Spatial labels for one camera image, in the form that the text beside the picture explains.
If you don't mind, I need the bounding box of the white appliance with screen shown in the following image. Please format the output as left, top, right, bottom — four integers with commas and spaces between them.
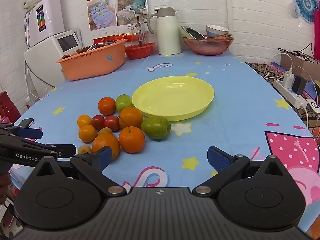
24, 29, 82, 94

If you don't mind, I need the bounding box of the metal bowl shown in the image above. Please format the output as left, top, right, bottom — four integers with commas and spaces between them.
76, 40, 117, 54

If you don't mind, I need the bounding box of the red plastic basket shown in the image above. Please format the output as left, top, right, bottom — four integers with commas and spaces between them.
124, 42, 156, 60

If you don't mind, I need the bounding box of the blue and white bowl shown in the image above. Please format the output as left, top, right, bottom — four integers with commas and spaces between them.
206, 24, 229, 38

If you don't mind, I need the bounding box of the pink glass bowl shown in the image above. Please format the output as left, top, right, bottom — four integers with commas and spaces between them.
183, 36, 235, 56

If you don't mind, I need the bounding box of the blue printed tablecloth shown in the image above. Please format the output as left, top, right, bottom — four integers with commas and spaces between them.
9, 50, 320, 232

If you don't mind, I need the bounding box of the white round device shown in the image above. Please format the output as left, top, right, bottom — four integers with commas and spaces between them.
307, 99, 320, 114

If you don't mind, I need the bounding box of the small green plum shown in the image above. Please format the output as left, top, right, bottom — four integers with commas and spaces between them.
115, 94, 133, 113

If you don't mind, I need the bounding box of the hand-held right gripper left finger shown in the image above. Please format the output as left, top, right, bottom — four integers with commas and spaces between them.
32, 145, 127, 198

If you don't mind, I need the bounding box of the orange patterned bowl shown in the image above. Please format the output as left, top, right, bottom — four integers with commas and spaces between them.
206, 34, 233, 40

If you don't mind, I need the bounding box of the small orange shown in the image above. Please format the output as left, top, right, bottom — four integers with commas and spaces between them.
78, 125, 97, 143
77, 114, 93, 128

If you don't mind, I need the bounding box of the red wall calendar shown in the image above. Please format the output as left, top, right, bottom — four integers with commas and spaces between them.
86, 0, 148, 46

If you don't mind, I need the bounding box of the white charger plug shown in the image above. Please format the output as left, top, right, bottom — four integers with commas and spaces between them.
282, 71, 295, 90

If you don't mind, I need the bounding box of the pale green dish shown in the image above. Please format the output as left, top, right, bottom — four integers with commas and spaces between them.
180, 25, 207, 40

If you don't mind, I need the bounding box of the white charging cable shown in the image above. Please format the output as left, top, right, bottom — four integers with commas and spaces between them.
264, 53, 295, 80

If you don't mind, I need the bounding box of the yellow plastic plate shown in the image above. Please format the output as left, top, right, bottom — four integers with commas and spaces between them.
132, 76, 215, 122

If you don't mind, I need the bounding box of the red plastic stool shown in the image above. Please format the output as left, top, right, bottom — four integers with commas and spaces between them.
0, 91, 22, 124

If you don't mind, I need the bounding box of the white thermos jug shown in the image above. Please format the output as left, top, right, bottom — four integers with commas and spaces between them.
147, 7, 183, 55

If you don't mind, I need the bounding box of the white power strip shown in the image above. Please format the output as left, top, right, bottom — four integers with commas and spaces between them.
272, 80, 308, 109

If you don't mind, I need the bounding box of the black power adapter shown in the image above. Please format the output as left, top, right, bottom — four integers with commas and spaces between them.
292, 75, 307, 95

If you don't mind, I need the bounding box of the white water purifier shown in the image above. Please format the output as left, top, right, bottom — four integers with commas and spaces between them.
24, 0, 65, 47

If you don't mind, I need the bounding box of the reddish tangerine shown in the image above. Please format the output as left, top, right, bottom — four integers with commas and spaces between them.
98, 97, 116, 116

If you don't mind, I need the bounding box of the green mango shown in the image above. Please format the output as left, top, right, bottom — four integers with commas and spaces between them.
141, 116, 171, 141

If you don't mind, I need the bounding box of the large orange with stem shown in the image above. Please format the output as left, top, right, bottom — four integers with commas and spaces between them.
118, 126, 146, 154

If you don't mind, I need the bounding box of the blue round fan decoration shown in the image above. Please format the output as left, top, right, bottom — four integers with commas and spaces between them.
292, 0, 320, 24

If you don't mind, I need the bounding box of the pink gift bag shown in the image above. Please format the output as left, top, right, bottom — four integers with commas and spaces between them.
313, 11, 320, 62

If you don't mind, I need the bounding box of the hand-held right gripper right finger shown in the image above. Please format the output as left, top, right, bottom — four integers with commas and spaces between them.
192, 145, 288, 198

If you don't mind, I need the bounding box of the clear glass pitcher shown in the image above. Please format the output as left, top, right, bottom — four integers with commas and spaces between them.
129, 16, 150, 47

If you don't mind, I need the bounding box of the open cardboard box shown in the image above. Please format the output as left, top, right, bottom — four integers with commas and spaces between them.
280, 52, 320, 83

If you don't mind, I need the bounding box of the orange plastic basin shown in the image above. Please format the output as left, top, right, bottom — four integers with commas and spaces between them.
56, 39, 128, 81

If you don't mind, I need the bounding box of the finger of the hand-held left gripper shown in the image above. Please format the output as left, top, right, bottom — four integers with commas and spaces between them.
15, 137, 77, 159
0, 118, 43, 140

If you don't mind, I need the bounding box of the red plum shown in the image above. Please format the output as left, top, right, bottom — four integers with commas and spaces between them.
103, 115, 120, 132
91, 115, 105, 130

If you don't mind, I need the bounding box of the leopard print cloth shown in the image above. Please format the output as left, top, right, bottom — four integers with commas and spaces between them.
245, 62, 285, 85

